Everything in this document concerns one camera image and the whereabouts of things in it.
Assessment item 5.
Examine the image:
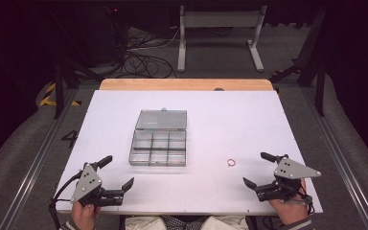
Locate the yellow black floor tape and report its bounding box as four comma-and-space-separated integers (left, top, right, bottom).
38, 81, 82, 107

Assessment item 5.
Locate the clear plastic compartment box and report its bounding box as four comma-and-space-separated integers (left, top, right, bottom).
127, 108, 188, 168

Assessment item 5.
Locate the person's lap clothing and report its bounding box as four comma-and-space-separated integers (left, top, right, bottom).
124, 215, 251, 230

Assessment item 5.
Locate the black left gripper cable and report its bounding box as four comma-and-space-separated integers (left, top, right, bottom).
48, 170, 84, 230

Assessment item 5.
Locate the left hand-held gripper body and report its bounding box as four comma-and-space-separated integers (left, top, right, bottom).
69, 162, 125, 208

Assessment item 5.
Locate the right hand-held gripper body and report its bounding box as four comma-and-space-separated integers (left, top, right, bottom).
254, 153, 322, 203

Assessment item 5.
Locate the metal floor rail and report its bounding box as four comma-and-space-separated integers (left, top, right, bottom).
0, 89, 80, 230
301, 86, 368, 230

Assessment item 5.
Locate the white metal stand frame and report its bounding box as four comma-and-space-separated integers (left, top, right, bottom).
176, 5, 268, 73

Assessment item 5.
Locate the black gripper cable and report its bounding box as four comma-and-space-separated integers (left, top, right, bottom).
287, 184, 316, 216
48, 170, 84, 230

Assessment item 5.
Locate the person's right hand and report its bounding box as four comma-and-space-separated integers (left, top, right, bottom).
267, 178, 310, 226

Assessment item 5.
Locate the person's left hand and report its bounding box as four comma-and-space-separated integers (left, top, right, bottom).
71, 200, 102, 230

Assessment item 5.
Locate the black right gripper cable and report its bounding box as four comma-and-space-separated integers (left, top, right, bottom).
287, 184, 316, 216

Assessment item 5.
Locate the tangle of black floor cables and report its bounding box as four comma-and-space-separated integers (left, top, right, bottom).
108, 27, 180, 80

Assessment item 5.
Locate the black metal stand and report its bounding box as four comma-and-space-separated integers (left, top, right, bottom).
268, 6, 330, 118
51, 58, 107, 120

